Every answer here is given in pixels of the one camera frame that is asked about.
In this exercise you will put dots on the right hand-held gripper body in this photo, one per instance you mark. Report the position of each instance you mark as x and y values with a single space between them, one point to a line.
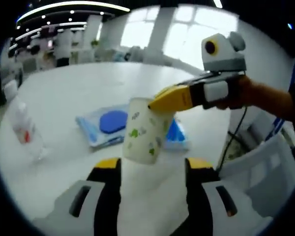
226 54

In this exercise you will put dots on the clear plastic water bottle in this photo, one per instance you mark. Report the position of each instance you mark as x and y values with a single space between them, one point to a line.
27 130

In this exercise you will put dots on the blue tissue packet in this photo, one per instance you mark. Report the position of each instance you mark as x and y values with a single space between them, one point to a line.
177 135

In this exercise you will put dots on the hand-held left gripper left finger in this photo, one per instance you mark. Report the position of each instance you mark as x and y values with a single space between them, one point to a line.
105 201

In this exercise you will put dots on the long ceiling light strip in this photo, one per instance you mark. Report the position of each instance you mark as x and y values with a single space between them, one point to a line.
71 6

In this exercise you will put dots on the white pillar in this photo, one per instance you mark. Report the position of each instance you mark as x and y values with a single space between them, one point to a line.
92 29

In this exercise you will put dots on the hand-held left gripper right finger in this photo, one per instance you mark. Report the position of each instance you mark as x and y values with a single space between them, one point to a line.
199 201

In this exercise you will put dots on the large window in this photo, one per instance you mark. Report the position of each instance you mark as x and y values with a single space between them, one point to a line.
199 32

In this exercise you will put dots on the white paper cup green print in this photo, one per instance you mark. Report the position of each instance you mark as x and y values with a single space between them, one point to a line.
143 132

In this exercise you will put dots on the grey mesh office chair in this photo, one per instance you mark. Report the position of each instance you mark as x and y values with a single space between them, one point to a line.
265 177

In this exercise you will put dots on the wet wipes pack blue lid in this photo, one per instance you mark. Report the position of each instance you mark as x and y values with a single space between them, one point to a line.
113 120

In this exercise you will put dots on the narrow window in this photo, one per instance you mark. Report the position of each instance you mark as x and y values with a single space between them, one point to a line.
137 29

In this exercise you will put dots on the person's right hand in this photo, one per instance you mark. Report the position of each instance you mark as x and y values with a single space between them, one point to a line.
238 96

